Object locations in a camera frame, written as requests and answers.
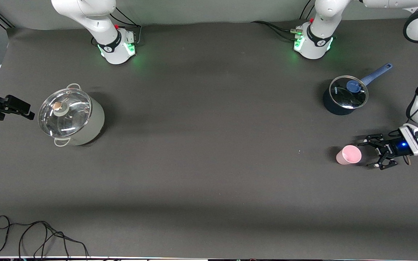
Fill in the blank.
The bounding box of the pink plastic cup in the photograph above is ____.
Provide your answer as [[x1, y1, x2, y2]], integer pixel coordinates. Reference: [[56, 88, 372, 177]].
[[336, 145, 362, 165]]

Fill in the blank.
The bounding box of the large glass lid, grey knob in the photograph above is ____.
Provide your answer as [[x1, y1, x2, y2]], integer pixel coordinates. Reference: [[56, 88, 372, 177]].
[[38, 88, 93, 138]]

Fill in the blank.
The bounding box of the dark blue saucepan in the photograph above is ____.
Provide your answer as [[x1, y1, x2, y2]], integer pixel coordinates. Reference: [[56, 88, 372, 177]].
[[322, 63, 393, 116]]

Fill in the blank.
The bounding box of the grey pot with loop handles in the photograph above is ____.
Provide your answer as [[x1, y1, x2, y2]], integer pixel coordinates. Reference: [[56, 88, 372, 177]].
[[38, 83, 105, 147]]

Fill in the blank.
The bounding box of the small glass lid, blue knob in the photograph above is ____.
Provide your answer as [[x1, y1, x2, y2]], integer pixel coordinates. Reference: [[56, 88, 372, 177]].
[[329, 75, 369, 109]]

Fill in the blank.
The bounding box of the thin black loose cable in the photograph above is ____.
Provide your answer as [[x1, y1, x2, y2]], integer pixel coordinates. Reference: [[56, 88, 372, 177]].
[[0, 215, 90, 260]]

